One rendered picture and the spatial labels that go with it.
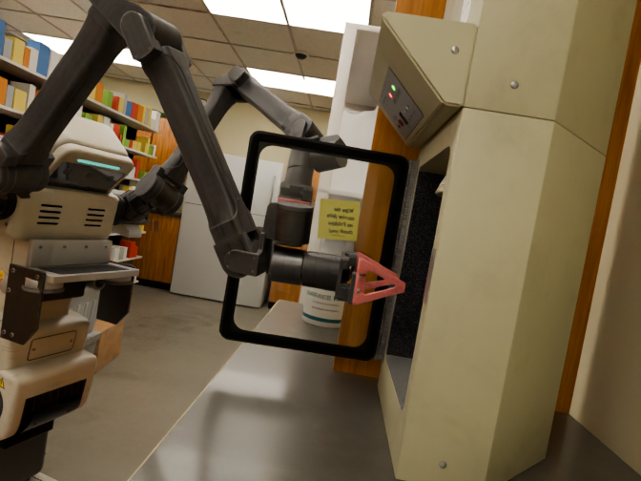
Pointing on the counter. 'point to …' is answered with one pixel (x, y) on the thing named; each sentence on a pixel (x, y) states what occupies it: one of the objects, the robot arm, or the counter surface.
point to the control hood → (424, 67)
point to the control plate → (399, 104)
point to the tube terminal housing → (508, 237)
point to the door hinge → (398, 257)
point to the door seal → (383, 257)
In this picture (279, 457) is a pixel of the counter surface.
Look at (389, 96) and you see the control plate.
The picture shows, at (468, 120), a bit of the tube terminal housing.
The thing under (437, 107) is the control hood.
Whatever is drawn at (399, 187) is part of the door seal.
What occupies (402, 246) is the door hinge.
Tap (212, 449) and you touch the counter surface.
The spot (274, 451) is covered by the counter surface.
